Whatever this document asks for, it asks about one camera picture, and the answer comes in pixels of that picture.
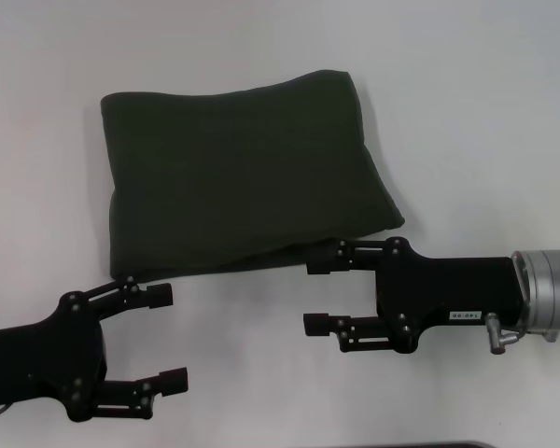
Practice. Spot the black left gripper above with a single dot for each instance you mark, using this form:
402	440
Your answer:
42	354

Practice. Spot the dark green FREE t-shirt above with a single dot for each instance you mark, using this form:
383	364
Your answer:
242	177

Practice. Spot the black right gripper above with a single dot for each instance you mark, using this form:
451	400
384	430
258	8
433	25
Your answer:
448	294

